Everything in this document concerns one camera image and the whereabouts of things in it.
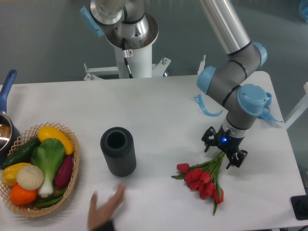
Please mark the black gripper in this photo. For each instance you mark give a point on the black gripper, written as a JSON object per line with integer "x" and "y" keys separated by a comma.
{"x": 227, "y": 139}

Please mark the red tulip bouquet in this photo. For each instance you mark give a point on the red tulip bouquet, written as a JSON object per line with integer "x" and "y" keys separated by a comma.
{"x": 203, "y": 178}

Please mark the dark grey ribbed vase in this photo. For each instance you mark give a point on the dark grey ribbed vase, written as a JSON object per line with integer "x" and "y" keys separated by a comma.
{"x": 117, "y": 146}

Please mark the dark sleeved forearm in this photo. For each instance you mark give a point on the dark sleeved forearm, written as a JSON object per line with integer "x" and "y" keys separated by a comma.
{"x": 108, "y": 226}

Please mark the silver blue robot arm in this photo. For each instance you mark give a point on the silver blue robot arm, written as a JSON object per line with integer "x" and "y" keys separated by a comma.
{"x": 132, "y": 31}

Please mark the bare human hand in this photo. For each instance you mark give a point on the bare human hand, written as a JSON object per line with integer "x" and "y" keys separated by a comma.
{"x": 99, "y": 215}

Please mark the tangled blue tape strip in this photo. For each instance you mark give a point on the tangled blue tape strip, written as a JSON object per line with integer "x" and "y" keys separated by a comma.
{"x": 265, "y": 114}

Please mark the curved blue tape strip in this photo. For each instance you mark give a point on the curved blue tape strip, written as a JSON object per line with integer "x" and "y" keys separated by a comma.
{"x": 199, "y": 100}

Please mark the black device at table edge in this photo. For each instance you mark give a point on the black device at table edge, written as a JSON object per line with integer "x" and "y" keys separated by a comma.
{"x": 300, "y": 206}

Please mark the purple sweet potato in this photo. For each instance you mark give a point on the purple sweet potato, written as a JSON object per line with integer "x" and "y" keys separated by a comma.
{"x": 64, "y": 173}

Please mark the green bok choy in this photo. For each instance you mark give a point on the green bok choy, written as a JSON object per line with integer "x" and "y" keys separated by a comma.
{"x": 48, "y": 157}

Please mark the yellow squash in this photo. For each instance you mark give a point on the yellow squash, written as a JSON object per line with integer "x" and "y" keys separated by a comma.
{"x": 48, "y": 132}

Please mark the green bean pods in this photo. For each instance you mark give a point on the green bean pods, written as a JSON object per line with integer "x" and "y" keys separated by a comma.
{"x": 49, "y": 201}

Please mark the woven wicker basket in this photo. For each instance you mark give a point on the woven wicker basket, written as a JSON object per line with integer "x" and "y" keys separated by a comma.
{"x": 29, "y": 210}

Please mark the cream white garlic bulb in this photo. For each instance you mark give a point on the cream white garlic bulb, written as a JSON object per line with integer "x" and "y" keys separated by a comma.
{"x": 30, "y": 177}

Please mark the dark green cucumber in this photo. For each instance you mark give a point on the dark green cucumber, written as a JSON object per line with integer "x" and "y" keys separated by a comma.
{"x": 22, "y": 154}

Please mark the orange fruit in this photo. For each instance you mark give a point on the orange fruit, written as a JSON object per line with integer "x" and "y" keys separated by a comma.
{"x": 20, "y": 196}

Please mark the yellow bell pepper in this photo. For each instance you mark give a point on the yellow bell pepper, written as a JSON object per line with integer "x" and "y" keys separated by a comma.
{"x": 9, "y": 174}

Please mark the white frame post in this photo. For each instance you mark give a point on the white frame post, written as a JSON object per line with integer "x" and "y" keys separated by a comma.
{"x": 298, "y": 110}

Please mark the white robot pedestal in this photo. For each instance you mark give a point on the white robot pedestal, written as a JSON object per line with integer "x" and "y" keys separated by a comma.
{"x": 132, "y": 63}

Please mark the blue handled saucepan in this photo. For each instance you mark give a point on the blue handled saucepan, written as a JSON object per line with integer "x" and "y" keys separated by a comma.
{"x": 8, "y": 132}

